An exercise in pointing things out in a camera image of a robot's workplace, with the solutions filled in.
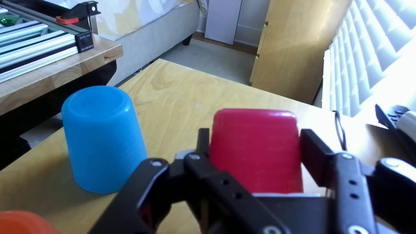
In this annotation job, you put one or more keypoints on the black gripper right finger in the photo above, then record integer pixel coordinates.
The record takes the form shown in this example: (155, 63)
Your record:
(352, 190)

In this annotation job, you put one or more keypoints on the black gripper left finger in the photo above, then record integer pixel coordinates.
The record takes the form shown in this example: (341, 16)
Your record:
(208, 177)

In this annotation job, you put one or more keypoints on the pinkish red plastic cup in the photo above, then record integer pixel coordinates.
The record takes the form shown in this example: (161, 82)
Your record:
(255, 147)

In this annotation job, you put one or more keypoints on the blue plastic cup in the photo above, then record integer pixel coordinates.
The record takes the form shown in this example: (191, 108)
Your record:
(104, 138)

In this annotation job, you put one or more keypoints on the orange plastic cup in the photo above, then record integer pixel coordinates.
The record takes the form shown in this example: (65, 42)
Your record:
(23, 223)

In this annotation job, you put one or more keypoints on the white handheld device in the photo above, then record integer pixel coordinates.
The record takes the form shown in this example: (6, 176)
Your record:
(408, 125)

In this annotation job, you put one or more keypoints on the white window blinds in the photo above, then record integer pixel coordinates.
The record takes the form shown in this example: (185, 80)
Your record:
(372, 53)

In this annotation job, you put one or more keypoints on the wooden side cabinet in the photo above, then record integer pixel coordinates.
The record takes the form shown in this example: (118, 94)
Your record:
(294, 43)

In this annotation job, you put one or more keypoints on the white cabinet panel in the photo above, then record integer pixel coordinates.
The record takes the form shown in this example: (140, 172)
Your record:
(222, 20)

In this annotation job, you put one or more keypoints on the white bed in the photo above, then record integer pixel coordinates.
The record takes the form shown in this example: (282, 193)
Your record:
(147, 30)

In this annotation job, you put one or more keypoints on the wooden workbench black frame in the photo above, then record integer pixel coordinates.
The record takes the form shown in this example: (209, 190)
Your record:
(52, 69)

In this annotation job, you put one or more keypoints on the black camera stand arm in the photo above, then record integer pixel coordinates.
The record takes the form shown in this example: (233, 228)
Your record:
(78, 12)

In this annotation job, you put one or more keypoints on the aluminium rail frame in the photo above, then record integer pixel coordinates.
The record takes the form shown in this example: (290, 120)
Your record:
(34, 43)

